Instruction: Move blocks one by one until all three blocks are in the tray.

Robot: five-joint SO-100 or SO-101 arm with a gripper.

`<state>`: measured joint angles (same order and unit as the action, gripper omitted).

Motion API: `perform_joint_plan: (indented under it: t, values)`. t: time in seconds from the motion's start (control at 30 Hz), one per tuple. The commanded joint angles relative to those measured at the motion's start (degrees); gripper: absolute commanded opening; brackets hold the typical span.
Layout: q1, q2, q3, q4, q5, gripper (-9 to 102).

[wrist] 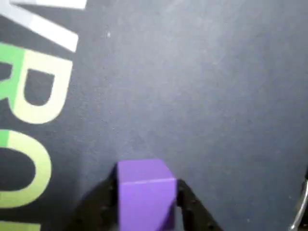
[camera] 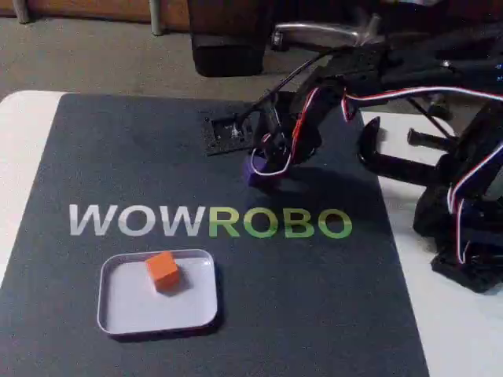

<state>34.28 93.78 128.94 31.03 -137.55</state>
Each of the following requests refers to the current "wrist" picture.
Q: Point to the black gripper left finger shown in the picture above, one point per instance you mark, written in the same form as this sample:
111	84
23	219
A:
98	204

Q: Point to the purple cube block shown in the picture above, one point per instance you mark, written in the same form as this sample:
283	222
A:
144	197

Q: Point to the black WOWROBO desk mat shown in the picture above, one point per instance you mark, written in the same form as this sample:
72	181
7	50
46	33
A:
180	84

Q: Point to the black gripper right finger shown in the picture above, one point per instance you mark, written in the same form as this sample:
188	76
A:
195	209

